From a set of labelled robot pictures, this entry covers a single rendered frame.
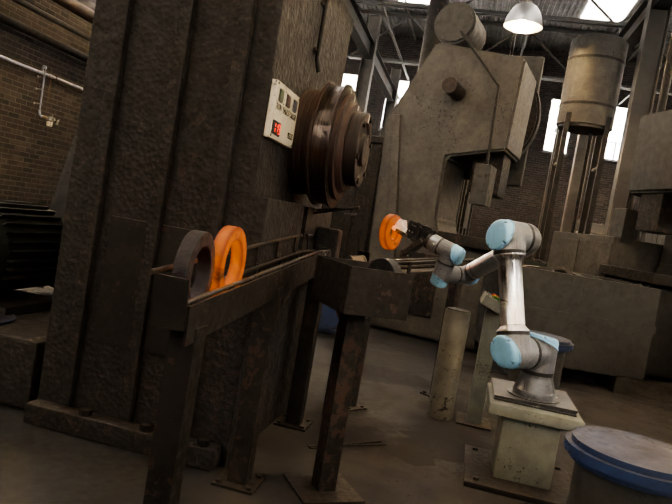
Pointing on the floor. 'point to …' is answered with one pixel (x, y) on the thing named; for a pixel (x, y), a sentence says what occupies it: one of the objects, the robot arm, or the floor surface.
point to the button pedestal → (482, 367)
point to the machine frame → (177, 207)
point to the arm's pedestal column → (519, 464)
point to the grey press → (651, 140)
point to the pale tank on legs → (586, 118)
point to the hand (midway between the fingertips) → (392, 227)
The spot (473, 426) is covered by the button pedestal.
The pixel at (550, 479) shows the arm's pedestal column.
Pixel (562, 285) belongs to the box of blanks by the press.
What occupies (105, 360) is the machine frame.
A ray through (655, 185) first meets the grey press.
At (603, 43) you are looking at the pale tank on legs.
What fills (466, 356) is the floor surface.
